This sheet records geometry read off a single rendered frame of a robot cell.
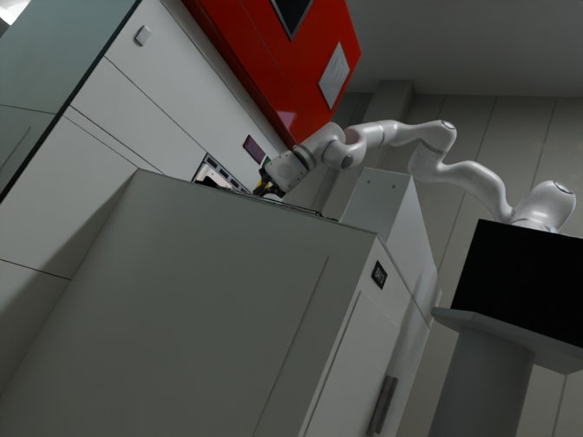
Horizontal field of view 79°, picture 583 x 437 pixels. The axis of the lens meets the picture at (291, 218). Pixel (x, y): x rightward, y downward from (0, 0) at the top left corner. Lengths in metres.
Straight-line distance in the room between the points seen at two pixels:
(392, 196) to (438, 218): 2.24
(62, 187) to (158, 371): 0.44
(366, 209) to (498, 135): 2.63
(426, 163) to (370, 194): 0.70
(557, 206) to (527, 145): 1.90
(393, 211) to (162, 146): 0.62
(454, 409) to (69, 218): 0.94
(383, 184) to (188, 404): 0.49
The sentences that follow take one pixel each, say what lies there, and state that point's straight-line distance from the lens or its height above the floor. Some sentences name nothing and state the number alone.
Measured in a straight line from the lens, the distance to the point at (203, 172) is 1.07.
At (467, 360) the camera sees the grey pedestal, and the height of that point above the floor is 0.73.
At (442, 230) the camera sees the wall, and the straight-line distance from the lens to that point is 2.84.
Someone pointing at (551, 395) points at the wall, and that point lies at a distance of 2.62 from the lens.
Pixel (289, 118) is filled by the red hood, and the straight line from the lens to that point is 1.30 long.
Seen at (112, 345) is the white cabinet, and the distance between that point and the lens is 0.78.
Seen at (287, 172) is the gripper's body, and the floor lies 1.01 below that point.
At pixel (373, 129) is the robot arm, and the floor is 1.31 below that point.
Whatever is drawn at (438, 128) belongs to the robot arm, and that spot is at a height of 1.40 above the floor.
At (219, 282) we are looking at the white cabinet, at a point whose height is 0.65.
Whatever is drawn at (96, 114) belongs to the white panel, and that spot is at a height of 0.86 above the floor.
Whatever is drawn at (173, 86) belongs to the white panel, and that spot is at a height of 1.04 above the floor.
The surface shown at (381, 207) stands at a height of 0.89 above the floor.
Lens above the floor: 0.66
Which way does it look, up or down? 14 degrees up
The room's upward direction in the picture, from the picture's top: 25 degrees clockwise
